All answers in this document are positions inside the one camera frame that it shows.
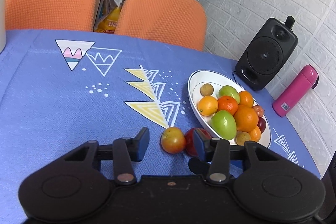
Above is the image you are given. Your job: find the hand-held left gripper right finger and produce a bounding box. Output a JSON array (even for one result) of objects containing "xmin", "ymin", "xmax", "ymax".
[{"xmin": 193, "ymin": 130, "xmax": 280, "ymax": 185}]

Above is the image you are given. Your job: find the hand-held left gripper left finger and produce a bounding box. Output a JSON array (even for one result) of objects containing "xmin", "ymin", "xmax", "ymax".
[{"xmin": 63, "ymin": 127, "xmax": 150, "ymax": 186}]

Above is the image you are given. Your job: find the red-yellow apple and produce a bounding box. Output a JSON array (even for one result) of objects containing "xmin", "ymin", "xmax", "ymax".
[{"xmin": 161, "ymin": 127, "xmax": 187, "ymax": 154}]

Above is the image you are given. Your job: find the green mango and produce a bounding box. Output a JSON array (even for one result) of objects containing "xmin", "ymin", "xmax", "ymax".
[{"xmin": 209, "ymin": 110, "xmax": 237, "ymax": 140}]

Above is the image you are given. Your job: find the yellow-orange citrus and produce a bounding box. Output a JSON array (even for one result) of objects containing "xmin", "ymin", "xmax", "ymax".
[{"xmin": 198, "ymin": 96, "xmax": 219, "ymax": 116}]

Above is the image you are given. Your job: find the deep orange mandarin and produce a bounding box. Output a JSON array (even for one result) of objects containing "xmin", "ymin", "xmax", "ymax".
[{"xmin": 217, "ymin": 95, "xmax": 239, "ymax": 115}]

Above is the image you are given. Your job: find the large orange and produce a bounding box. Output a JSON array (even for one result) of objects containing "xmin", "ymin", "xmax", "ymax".
[{"xmin": 234, "ymin": 105, "xmax": 259, "ymax": 132}]

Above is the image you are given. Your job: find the white plate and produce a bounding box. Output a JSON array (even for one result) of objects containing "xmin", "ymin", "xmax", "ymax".
[{"xmin": 188, "ymin": 70, "xmax": 272, "ymax": 149}]

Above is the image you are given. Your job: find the small mandarin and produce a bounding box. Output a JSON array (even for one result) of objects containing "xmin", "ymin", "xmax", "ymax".
[{"xmin": 248, "ymin": 126, "xmax": 262, "ymax": 142}]

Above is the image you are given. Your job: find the green jujube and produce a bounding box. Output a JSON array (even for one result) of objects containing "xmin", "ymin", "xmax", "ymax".
[{"xmin": 218, "ymin": 85, "xmax": 240, "ymax": 105}]

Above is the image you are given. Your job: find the small tangerine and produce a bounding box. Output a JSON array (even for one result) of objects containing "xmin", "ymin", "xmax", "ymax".
[{"xmin": 238, "ymin": 91, "xmax": 255, "ymax": 107}]

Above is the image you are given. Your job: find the blue printed tablecloth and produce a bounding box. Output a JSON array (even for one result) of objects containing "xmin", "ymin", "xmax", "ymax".
[{"xmin": 0, "ymin": 28, "xmax": 336, "ymax": 224}]

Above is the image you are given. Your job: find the pink bottle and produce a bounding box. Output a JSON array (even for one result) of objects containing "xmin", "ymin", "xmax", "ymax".
[{"xmin": 272, "ymin": 65, "xmax": 319, "ymax": 118}]

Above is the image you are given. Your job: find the black speaker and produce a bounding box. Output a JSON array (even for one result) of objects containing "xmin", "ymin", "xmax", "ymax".
[{"xmin": 235, "ymin": 17, "xmax": 298, "ymax": 91}]

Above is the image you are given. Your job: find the black microphone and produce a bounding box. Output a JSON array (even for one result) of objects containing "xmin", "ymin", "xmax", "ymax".
[{"xmin": 283, "ymin": 16, "xmax": 295, "ymax": 29}]

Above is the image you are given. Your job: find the white thermos jug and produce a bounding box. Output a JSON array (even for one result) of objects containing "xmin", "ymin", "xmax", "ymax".
[{"xmin": 0, "ymin": 0, "xmax": 8, "ymax": 52}]

